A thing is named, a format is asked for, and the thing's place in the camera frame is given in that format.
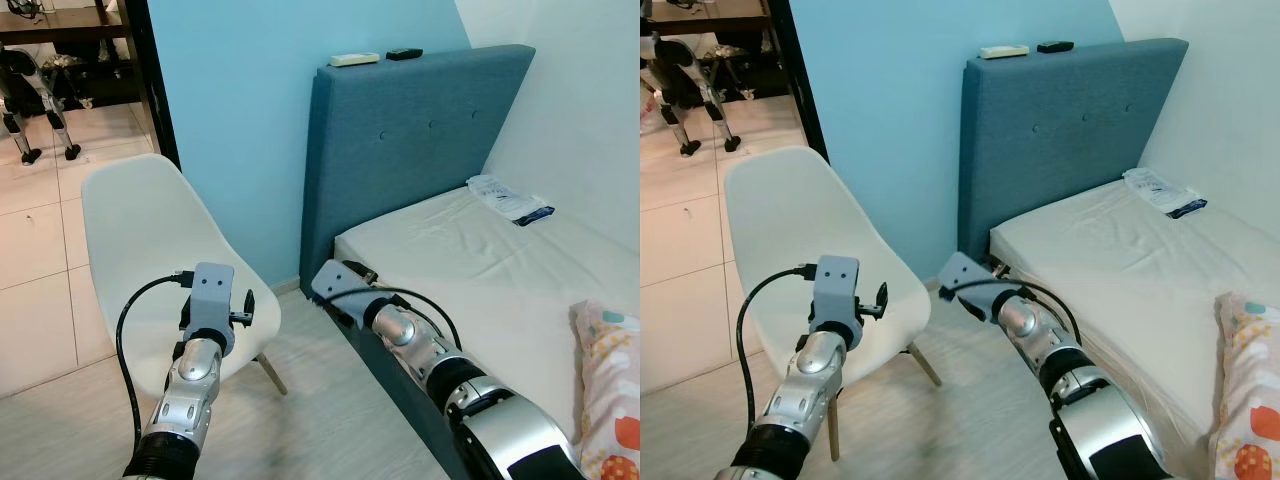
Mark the pink strawberry print pillow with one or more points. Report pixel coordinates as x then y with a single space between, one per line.
610 400
1250 400

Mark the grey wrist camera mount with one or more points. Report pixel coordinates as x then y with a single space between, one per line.
335 285
835 290
962 280
212 295

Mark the white plastic shell chair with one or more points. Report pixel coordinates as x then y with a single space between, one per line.
800 220
150 220

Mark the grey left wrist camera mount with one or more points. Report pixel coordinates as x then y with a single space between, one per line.
212 295
835 290

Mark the silver black legged robot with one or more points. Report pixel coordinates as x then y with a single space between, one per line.
12 80
690 100

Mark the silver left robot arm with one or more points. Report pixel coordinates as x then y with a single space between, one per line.
185 400
800 400

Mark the clear plastic package blue edge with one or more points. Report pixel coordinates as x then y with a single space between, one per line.
1160 190
505 198

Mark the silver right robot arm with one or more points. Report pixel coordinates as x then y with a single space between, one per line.
440 365
1070 385

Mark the black door frame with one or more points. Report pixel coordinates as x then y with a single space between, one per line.
800 90
150 80

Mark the black remote control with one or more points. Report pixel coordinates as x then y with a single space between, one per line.
404 54
1055 47

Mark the dark wooden table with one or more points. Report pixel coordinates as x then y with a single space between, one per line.
700 25
60 22

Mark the white sheeted mattress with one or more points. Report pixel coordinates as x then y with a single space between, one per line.
1120 260
480 260

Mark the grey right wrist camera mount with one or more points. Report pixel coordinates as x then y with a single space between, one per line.
335 285
962 280

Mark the white remote control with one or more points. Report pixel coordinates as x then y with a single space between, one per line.
1004 52
355 60

